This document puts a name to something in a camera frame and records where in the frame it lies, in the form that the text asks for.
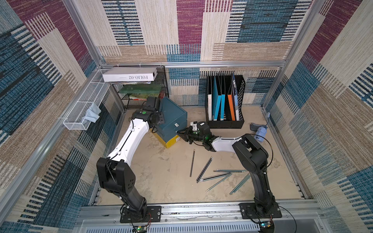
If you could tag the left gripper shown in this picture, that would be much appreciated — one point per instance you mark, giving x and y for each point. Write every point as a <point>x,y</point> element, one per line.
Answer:
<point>161,116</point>

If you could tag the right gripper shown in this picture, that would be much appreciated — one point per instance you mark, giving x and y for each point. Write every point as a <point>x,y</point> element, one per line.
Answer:
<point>188,135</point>

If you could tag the dark pencil single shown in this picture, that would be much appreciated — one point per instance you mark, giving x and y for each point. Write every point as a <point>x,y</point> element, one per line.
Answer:
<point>192,163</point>

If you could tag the yellow bottom drawer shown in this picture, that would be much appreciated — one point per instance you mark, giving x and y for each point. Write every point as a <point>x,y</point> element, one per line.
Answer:
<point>167,144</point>

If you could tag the teal drawer cabinet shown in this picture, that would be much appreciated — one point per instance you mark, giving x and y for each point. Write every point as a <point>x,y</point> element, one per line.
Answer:
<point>175,119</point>

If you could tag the dark pencil bundle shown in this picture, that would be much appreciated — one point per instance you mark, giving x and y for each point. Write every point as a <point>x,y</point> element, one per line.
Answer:
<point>204,170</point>

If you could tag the teal pencil pair horizontal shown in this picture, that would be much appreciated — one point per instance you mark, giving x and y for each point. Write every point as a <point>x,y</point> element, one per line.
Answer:
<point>230,171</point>

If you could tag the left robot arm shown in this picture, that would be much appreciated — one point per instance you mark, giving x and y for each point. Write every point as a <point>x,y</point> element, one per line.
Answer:
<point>115,173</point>

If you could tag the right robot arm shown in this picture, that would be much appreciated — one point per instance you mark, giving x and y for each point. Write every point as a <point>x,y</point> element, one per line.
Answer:
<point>253,158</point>

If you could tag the green book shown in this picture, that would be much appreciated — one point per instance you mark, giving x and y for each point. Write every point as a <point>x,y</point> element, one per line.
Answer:
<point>140,88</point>

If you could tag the teal folder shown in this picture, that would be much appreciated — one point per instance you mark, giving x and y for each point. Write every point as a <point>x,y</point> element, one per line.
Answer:
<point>216,98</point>

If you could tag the white FOLIO box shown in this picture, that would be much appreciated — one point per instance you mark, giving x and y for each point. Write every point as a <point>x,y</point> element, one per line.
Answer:
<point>127,74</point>

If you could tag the orange folder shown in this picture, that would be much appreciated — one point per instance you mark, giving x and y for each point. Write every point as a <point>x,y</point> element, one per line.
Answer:
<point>231,107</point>

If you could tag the black mesh file organizer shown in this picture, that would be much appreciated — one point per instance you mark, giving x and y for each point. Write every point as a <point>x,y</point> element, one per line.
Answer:
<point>230,84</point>

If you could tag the teal pencil diagonal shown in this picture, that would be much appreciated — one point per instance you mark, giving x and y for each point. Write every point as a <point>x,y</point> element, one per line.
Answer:
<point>216,184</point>

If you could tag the light blue cloth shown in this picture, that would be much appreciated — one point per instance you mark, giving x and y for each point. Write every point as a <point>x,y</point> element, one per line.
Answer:
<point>92,114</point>

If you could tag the blue white stapler device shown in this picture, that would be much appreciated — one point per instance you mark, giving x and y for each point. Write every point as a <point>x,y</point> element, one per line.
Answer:
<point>260,131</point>

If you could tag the teal pencil pair right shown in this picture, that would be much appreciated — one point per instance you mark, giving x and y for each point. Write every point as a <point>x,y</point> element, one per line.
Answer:
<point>242,182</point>

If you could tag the black wire shelf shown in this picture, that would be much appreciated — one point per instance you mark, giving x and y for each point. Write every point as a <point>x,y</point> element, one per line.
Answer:
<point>160,79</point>

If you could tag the white wire basket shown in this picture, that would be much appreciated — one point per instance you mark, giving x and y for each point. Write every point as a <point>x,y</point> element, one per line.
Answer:
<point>93,93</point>

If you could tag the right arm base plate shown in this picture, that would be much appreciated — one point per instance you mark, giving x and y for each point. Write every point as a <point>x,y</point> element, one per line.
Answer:
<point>252,210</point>

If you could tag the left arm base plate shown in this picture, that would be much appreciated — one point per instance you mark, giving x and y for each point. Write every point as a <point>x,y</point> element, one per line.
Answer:
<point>151,213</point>

